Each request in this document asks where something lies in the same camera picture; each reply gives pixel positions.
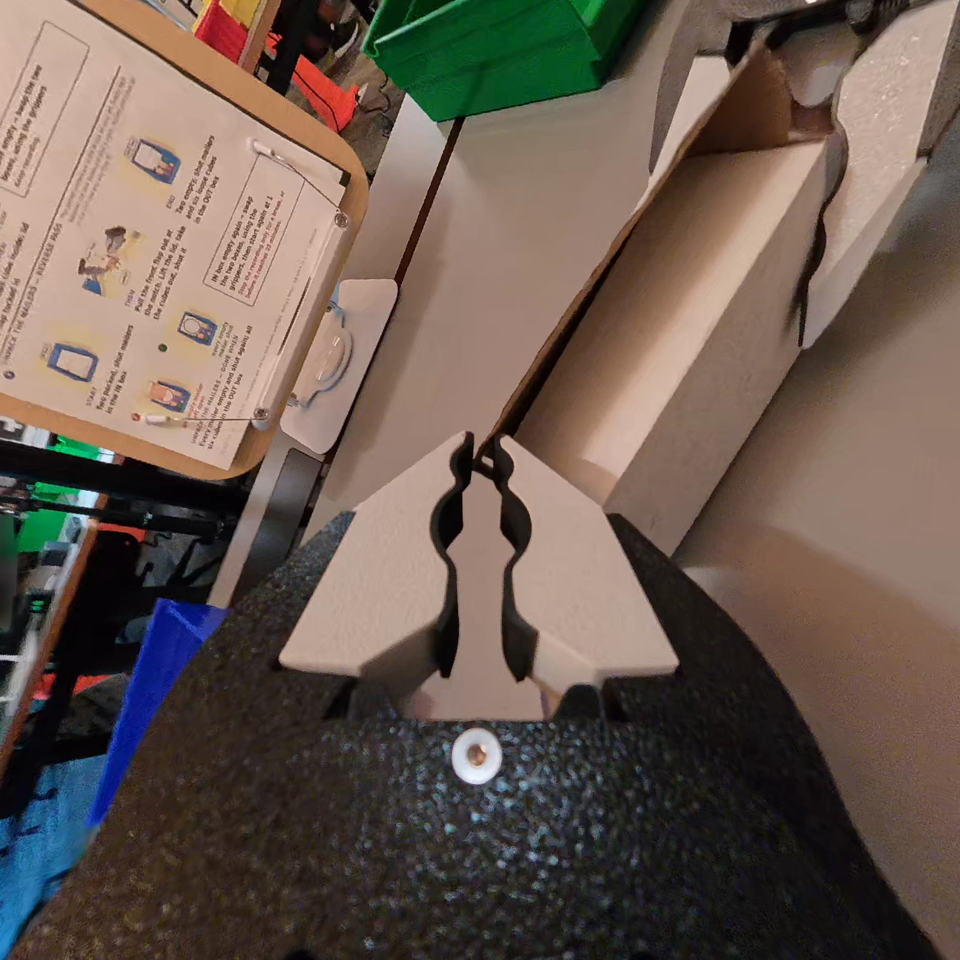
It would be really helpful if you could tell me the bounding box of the metal page holder clip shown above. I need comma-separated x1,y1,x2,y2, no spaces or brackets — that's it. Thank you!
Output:
146,405,273,432
247,137,352,230

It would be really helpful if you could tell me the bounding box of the white stand base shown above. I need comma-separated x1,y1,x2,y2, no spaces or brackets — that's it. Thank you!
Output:
281,279,399,455

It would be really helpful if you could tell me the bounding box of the white cardboard mailer box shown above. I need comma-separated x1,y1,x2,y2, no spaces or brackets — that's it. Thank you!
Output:
480,37,837,560

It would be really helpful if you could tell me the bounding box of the instruction sheet on wooden stand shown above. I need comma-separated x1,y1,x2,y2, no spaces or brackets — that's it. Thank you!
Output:
0,0,371,483

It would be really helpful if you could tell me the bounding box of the blue plastic bin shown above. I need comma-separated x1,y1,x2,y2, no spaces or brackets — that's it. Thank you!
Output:
86,598,232,826

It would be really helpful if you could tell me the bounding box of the printed instruction sheet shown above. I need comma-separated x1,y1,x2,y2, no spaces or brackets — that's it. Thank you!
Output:
0,0,352,468

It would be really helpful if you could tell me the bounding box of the red plastic bin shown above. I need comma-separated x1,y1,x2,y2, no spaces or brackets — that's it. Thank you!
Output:
192,0,252,55

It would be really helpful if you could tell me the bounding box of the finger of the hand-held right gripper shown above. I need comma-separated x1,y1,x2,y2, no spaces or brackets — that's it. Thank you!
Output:
786,30,960,351
648,0,735,174

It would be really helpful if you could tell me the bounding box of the green plastic bin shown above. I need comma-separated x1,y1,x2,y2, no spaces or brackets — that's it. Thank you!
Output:
362,0,655,123

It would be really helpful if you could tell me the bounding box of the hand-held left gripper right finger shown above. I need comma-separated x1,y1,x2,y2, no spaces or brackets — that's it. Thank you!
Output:
480,433,680,710

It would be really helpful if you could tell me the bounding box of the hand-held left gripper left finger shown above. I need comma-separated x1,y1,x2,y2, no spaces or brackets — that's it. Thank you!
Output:
279,431,477,706

